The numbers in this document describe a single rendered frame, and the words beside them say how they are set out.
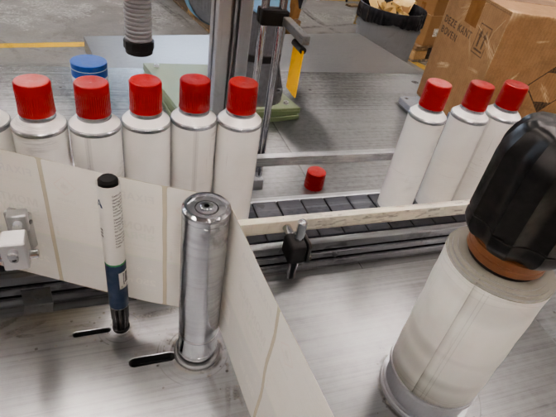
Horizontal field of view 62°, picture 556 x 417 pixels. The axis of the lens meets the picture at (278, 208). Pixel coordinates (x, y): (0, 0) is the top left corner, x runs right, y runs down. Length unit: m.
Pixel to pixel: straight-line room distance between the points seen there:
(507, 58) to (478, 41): 0.07
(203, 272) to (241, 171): 0.20
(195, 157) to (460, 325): 0.32
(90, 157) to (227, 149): 0.15
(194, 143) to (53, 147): 0.14
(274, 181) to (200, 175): 0.29
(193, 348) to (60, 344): 0.13
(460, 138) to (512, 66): 0.39
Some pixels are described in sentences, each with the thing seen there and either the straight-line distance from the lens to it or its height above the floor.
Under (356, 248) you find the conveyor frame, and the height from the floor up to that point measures 0.86.
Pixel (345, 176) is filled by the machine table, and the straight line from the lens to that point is 0.88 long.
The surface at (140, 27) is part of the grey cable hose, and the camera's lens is 0.58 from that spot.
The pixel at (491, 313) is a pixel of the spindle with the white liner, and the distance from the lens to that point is 0.39.
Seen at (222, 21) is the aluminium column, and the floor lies 1.11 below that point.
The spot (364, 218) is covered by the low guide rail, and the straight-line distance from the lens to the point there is 0.65.
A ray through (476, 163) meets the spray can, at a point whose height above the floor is 0.97.
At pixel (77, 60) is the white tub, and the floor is 0.90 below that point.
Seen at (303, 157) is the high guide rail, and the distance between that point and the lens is 0.65.
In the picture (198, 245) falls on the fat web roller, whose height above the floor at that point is 1.04.
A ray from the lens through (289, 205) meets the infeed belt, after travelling 0.69.
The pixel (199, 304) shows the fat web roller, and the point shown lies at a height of 0.98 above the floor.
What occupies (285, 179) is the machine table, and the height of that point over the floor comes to 0.83.
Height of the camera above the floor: 1.29
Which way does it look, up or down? 37 degrees down
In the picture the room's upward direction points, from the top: 11 degrees clockwise
